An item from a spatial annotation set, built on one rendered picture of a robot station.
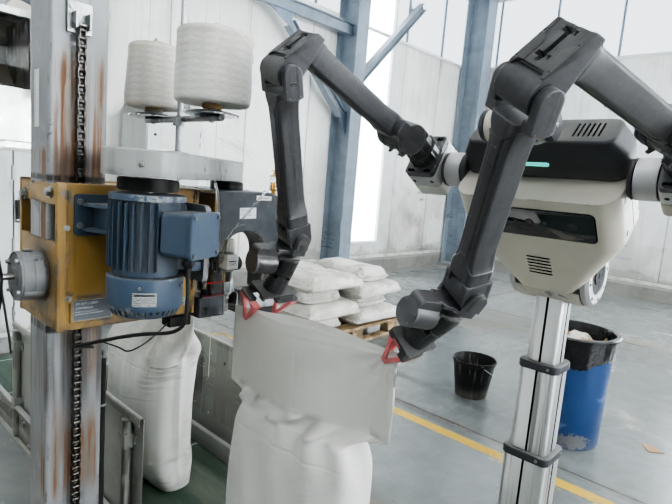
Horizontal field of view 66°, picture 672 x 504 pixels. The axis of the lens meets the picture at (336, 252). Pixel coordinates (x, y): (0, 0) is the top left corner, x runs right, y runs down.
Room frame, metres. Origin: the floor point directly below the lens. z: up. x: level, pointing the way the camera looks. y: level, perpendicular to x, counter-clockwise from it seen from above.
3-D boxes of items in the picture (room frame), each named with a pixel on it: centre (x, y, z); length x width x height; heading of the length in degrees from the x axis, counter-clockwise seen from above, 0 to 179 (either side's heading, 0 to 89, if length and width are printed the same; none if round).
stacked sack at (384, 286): (4.76, -0.29, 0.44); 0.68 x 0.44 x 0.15; 137
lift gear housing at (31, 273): (1.09, 0.66, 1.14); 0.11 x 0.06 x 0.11; 47
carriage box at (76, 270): (1.25, 0.55, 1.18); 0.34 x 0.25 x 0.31; 137
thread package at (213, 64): (1.18, 0.30, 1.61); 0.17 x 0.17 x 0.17
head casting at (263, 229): (1.52, 0.34, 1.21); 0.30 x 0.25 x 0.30; 47
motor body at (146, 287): (1.06, 0.39, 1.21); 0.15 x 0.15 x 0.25
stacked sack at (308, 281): (4.30, 0.09, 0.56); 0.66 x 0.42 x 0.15; 137
